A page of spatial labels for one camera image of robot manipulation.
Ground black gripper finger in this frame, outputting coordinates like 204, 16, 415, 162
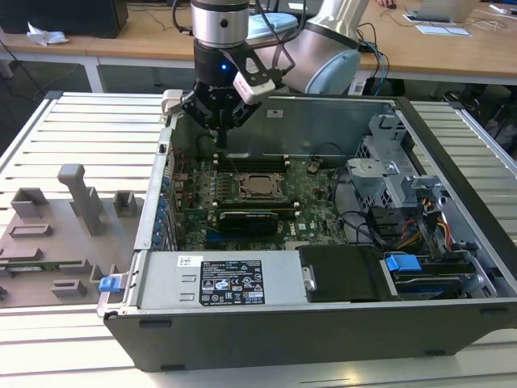
180, 90, 223, 147
221, 99, 263, 148

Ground thin wire locking lever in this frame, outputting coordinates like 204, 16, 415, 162
242, 189, 286, 201
223, 151, 245, 181

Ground silver CPU plate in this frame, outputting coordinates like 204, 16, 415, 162
248, 177, 276, 195

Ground metal socket cover frame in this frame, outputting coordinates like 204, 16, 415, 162
240, 172, 288, 199

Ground black RAM slot bank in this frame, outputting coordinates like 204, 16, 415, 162
183, 201, 301, 220
216, 153, 292, 171

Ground CPU socket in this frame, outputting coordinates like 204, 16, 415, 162
237, 171, 292, 202

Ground blue expansion slot retainers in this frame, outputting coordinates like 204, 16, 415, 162
152, 173, 170, 250

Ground grey plastic case latch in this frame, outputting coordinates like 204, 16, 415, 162
161, 89, 187, 116

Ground black graphics card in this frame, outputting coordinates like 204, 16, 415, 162
217, 209, 280, 238

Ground green motherboard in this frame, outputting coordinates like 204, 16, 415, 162
171, 155, 352, 251

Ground metal drive cage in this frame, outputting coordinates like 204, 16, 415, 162
346, 115, 445, 211

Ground black box on desk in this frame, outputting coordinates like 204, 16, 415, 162
0, 0, 129, 40

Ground crumpled white paper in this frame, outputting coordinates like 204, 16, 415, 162
26, 20, 69, 45

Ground grey power supply unit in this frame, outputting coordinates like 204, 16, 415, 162
137, 250, 306, 308

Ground black plastic shroud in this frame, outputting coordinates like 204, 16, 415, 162
298, 246, 401, 304

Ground grey parts rack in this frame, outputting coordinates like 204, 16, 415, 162
0, 163, 146, 310

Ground white paper sheet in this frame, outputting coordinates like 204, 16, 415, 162
414, 23, 473, 37

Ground green RAM stick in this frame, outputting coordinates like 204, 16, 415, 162
0, 261, 84, 272

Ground hard disk in blue carrier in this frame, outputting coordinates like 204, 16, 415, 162
383, 251, 476, 301

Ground silver laptop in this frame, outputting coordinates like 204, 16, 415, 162
407, 0, 476, 23

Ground black open PC case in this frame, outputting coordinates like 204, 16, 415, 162
95, 88, 517, 373

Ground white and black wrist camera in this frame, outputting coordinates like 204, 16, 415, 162
233, 50, 278, 105

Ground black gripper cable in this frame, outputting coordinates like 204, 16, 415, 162
171, 0, 309, 84

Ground blue cable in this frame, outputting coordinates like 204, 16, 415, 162
363, 38, 391, 96

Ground black cable in case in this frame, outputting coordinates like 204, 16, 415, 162
333, 165, 389, 247

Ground coloured wire bundle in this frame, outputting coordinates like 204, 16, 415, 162
401, 196, 452, 250

